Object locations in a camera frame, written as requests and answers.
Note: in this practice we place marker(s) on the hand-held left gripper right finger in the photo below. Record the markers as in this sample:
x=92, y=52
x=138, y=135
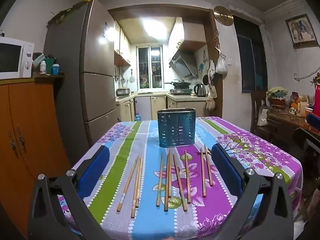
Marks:
x=226, y=170

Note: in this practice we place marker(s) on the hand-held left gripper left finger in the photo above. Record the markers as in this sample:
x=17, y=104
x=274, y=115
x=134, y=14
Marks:
x=96, y=170

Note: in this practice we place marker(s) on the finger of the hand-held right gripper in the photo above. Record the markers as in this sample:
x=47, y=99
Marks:
x=308, y=137
x=313, y=119

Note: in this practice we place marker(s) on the bunch of wooden chopsticks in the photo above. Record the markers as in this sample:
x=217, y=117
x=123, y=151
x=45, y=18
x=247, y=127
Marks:
x=187, y=180

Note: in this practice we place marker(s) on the blue perforated utensil holder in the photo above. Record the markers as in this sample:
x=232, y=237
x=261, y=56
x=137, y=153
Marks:
x=175, y=130

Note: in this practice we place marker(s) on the red thermos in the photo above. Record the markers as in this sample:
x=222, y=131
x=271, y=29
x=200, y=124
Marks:
x=317, y=100

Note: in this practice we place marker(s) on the orange jar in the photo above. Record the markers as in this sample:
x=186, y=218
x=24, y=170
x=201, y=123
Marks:
x=295, y=102

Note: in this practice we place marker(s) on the dark wooden chair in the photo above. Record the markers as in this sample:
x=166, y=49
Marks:
x=256, y=100

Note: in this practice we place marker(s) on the floral striped tablecloth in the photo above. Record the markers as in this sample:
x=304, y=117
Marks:
x=150, y=140

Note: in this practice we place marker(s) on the blue gas cylinder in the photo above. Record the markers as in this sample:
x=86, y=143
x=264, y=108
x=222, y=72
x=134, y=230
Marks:
x=137, y=117

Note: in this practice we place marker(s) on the beige hanging bag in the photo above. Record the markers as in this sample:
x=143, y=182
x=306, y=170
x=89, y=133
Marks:
x=210, y=103

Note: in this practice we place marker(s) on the orange wooden cabinet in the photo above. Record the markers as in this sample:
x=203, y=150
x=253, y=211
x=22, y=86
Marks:
x=32, y=130

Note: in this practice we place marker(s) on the steel electric kettle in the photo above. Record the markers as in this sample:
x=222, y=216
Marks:
x=200, y=90

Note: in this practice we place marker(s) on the dark window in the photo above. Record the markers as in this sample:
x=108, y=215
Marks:
x=250, y=62

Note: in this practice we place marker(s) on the lower kitchen cabinets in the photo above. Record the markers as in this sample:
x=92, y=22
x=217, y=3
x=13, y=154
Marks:
x=157, y=107

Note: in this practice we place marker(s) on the framed picture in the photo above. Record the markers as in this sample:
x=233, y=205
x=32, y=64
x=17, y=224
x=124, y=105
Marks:
x=301, y=30

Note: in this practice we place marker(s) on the gas stove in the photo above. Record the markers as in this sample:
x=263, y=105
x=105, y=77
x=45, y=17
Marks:
x=180, y=91

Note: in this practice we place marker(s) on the black hanging pan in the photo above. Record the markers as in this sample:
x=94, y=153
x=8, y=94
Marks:
x=205, y=80

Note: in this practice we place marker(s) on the black wok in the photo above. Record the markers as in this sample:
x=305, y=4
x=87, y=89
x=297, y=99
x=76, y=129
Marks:
x=180, y=83

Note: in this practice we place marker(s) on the white hanging cloth bag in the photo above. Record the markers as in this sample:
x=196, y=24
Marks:
x=211, y=70

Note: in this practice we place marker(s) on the white plastic bag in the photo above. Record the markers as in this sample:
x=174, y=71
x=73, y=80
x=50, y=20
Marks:
x=221, y=66

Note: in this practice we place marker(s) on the steel range hood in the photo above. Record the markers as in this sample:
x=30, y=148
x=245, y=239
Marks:
x=185, y=63

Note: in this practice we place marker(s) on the grey refrigerator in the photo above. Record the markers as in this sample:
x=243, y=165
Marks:
x=97, y=55

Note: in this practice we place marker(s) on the green container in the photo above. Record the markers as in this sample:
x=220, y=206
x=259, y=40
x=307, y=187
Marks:
x=49, y=65

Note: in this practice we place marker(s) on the white bottle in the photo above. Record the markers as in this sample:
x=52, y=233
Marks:
x=43, y=67

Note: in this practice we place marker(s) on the barred kitchen window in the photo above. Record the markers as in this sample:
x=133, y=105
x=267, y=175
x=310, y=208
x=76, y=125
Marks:
x=150, y=67

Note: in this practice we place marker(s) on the upper kitchen cabinet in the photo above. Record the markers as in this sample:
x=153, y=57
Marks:
x=190, y=35
x=121, y=47

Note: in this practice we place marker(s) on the white microwave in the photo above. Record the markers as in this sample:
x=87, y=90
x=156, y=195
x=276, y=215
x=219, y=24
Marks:
x=15, y=42

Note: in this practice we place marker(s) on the ceiling light panel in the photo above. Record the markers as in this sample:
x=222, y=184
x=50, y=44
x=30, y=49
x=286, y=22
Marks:
x=155, y=27

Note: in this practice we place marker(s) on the gold wall clock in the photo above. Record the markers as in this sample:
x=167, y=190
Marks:
x=222, y=15

